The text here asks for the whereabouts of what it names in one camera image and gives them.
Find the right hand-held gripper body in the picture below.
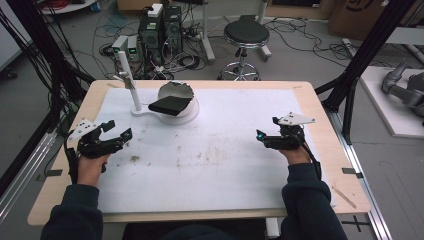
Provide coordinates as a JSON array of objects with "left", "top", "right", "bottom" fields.
[{"left": 263, "top": 112, "right": 316, "bottom": 151}]

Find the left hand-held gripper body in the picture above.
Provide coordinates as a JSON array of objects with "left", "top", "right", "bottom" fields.
[{"left": 68, "top": 118, "right": 126, "bottom": 159}]

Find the white stand with round base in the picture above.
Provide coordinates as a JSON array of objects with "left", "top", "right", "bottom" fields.
[{"left": 113, "top": 50, "right": 200, "bottom": 126}]

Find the black cloth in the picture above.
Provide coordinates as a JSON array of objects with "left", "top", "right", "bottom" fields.
[{"left": 147, "top": 95, "right": 194, "bottom": 117}]

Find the person's right hand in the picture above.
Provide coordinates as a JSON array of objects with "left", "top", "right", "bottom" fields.
[{"left": 279, "top": 146, "right": 313, "bottom": 166}]

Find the person's left hand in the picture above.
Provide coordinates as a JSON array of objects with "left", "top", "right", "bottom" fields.
[{"left": 77, "top": 153, "right": 111, "bottom": 188}]

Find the wooden table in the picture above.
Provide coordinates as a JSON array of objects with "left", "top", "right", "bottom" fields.
[{"left": 27, "top": 79, "right": 372, "bottom": 227}]

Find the black tape piece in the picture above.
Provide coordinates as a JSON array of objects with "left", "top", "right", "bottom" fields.
[
  {"left": 341, "top": 167, "right": 364, "bottom": 180},
  {"left": 35, "top": 168, "right": 64, "bottom": 183}
]

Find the white foam mat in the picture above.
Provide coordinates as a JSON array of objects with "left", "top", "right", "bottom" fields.
[{"left": 96, "top": 87, "right": 336, "bottom": 214}]

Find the white bowl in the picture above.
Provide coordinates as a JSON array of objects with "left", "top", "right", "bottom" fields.
[{"left": 157, "top": 80, "right": 196, "bottom": 101}]

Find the white desk leg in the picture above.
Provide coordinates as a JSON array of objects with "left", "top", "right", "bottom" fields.
[
  {"left": 255, "top": 0, "right": 273, "bottom": 63},
  {"left": 199, "top": 0, "right": 217, "bottom": 65}
]

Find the thin wooden stick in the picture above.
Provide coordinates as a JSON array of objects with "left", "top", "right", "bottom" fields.
[{"left": 331, "top": 185, "right": 358, "bottom": 210}]

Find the silver power unit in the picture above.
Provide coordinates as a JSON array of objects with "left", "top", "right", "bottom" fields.
[
  {"left": 111, "top": 34, "right": 129, "bottom": 56},
  {"left": 126, "top": 35, "right": 140, "bottom": 62}
]

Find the white table leg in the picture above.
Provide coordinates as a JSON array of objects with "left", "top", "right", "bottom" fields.
[{"left": 265, "top": 217, "right": 282, "bottom": 240}]

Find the black round stool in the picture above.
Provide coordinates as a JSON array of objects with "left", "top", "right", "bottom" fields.
[{"left": 218, "top": 14, "right": 271, "bottom": 82}]

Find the black computer tower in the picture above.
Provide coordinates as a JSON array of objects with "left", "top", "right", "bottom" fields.
[
  {"left": 162, "top": 5, "right": 184, "bottom": 54},
  {"left": 138, "top": 13, "right": 165, "bottom": 67}
]

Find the white floor board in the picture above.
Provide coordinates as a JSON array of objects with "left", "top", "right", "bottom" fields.
[{"left": 359, "top": 65, "right": 424, "bottom": 139}]

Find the person's body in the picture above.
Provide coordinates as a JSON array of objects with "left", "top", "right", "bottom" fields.
[{"left": 121, "top": 222, "right": 268, "bottom": 240}]

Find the white box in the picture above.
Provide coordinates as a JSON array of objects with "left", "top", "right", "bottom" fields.
[{"left": 147, "top": 3, "right": 164, "bottom": 18}]

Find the round white table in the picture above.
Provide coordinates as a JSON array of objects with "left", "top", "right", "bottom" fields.
[{"left": 39, "top": 0, "right": 98, "bottom": 15}]

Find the cardboard box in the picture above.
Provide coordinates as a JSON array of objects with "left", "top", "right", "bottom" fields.
[{"left": 328, "top": 0, "right": 412, "bottom": 42}]

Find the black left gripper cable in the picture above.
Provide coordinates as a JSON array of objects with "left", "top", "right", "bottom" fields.
[{"left": 64, "top": 131, "right": 80, "bottom": 185}]

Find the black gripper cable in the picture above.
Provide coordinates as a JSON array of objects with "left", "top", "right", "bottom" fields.
[
  {"left": 293, "top": 128, "right": 323, "bottom": 182},
  {"left": 64, "top": 131, "right": 80, "bottom": 185}
]

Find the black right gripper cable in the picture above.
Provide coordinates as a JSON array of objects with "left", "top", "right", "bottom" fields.
[{"left": 293, "top": 128, "right": 323, "bottom": 182}]

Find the aluminium rail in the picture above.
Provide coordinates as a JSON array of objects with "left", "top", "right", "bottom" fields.
[
  {"left": 0, "top": 130, "right": 57, "bottom": 223},
  {"left": 327, "top": 109, "right": 395, "bottom": 240}
]

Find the black metal frame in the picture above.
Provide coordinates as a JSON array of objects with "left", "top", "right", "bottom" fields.
[
  {"left": 314, "top": 0, "right": 424, "bottom": 145},
  {"left": 0, "top": 0, "right": 96, "bottom": 198}
]

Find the black floor cable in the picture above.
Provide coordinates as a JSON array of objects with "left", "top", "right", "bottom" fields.
[{"left": 269, "top": 18, "right": 394, "bottom": 68}]

